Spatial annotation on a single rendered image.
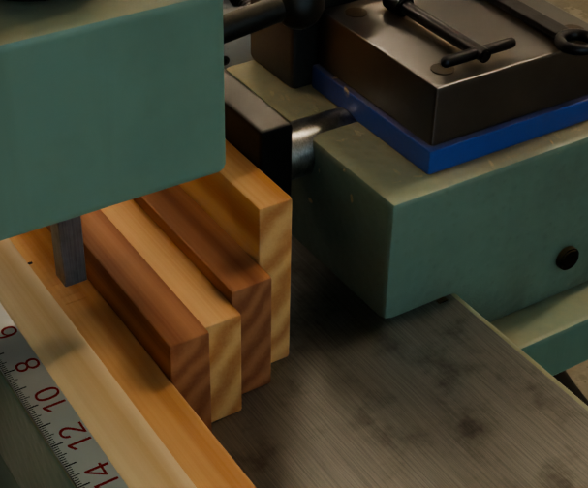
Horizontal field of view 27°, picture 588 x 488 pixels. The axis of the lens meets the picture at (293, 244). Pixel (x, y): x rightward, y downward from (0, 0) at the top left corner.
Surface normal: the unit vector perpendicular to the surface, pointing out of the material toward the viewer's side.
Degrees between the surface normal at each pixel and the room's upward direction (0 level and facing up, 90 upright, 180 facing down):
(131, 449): 0
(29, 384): 0
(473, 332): 0
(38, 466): 90
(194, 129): 90
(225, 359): 90
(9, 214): 90
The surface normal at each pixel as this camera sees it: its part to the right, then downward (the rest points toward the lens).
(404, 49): 0.02, -0.81
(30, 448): -0.84, 0.30
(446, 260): 0.54, 0.50
